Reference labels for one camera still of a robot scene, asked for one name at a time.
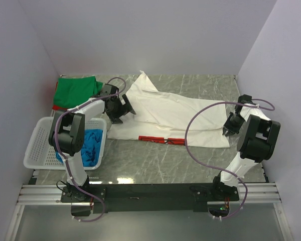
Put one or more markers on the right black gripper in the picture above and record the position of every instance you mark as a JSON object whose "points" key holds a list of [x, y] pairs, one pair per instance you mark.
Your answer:
{"points": [[231, 126]]}

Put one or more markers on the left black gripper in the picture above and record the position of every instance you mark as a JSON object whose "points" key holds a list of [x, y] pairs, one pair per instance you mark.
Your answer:
{"points": [[121, 110]]}

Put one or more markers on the white t shirt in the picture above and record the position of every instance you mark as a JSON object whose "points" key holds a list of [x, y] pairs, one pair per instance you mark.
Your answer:
{"points": [[168, 115]]}

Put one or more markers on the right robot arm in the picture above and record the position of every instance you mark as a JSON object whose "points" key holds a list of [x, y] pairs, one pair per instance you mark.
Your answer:
{"points": [[256, 143]]}

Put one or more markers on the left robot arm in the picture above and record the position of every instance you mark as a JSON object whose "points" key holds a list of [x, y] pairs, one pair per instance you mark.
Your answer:
{"points": [[68, 129]]}

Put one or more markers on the blue t shirt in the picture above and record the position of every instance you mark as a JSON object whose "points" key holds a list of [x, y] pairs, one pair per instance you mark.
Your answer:
{"points": [[90, 149]]}

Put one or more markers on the green folded t shirt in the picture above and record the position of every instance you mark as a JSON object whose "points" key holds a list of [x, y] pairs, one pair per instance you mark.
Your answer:
{"points": [[72, 92]]}

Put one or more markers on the red folded t shirt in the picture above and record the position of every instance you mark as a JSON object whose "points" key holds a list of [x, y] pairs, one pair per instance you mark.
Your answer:
{"points": [[56, 107]]}

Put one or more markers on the white plastic basket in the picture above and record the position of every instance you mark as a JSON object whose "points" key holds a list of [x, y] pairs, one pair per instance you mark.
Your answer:
{"points": [[40, 155]]}

